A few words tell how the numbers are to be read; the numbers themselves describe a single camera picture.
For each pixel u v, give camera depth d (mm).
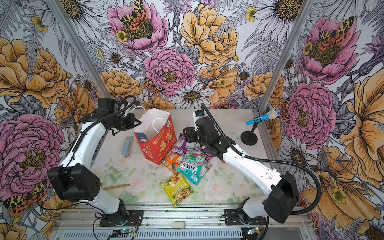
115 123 674
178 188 816
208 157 922
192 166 868
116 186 844
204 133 594
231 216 745
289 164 426
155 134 982
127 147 954
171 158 920
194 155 914
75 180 422
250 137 1039
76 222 746
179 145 972
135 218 734
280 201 389
